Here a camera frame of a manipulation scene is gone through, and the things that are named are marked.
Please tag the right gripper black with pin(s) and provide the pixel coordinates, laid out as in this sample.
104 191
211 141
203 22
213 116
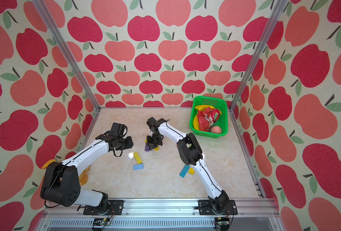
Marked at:
151 144

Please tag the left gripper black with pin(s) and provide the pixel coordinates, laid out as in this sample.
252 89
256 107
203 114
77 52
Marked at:
130 145

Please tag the purple block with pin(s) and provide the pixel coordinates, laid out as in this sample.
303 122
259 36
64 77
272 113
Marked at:
147 148

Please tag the yellow-green long block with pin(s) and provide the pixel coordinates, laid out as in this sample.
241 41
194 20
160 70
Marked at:
137 158

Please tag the light blue block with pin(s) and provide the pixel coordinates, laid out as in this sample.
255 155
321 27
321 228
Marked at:
138 167

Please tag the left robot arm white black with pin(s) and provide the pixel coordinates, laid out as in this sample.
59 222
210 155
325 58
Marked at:
61 183

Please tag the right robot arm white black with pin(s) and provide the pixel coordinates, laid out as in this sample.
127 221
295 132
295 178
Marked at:
191 155

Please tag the cyan long block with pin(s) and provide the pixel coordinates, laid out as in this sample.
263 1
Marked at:
184 171

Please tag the yellow block right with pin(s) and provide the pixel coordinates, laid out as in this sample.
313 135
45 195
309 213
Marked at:
191 170

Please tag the orange soap bottle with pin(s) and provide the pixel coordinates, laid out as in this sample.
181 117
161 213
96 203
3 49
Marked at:
83 178

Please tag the red snack bag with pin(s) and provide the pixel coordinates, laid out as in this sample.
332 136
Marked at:
206 118

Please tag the bananas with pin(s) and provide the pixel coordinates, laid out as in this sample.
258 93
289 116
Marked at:
200 107

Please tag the peach fruit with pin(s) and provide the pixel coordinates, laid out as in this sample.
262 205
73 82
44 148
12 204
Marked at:
216 130

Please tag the green plastic basket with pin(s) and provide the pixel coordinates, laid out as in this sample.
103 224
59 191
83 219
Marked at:
208 112

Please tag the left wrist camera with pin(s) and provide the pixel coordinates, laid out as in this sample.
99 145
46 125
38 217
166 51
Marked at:
118 130

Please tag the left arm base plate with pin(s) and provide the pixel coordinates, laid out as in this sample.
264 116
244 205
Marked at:
108 207

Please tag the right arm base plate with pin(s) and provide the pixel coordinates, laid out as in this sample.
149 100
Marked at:
207 207

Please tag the aluminium front rail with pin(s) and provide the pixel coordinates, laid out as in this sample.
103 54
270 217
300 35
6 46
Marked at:
173 214

